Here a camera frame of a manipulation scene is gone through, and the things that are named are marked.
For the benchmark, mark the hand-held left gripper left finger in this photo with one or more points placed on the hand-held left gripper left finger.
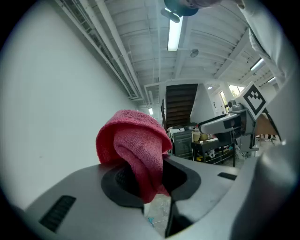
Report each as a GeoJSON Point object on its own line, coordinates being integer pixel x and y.
{"type": "Point", "coordinates": [82, 211]}

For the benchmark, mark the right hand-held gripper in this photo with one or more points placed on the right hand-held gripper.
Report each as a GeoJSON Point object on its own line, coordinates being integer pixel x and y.
{"type": "Point", "coordinates": [253, 100]}

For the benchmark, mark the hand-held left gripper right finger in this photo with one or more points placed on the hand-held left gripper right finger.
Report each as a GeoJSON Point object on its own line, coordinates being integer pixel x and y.
{"type": "Point", "coordinates": [211, 187]}

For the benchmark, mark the pink cloth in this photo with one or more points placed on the pink cloth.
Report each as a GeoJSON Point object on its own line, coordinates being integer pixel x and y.
{"type": "Point", "coordinates": [140, 145]}

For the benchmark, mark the black metal rack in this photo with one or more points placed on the black metal rack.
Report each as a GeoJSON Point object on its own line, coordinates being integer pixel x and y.
{"type": "Point", "coordinates": [211, 145]}

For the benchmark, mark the black appliance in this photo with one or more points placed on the black appliance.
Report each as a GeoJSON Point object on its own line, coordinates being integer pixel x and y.
{"type": "Point", "coordinates": [182, 144]}

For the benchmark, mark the wooden slat platform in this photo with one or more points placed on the wooden slat platform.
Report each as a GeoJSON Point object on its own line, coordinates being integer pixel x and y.
{"type": "Point", "coordinates": [181, 105]}

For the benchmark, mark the long ceiling light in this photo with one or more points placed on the long ceiling light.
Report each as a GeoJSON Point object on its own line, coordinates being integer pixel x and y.
{"type": "Point", "coordinates": [174, 35]}

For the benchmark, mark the person's white shirt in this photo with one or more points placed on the person's white shirt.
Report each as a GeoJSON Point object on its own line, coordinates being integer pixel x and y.
{"type": "Point", "coordinates": [264, 25]}

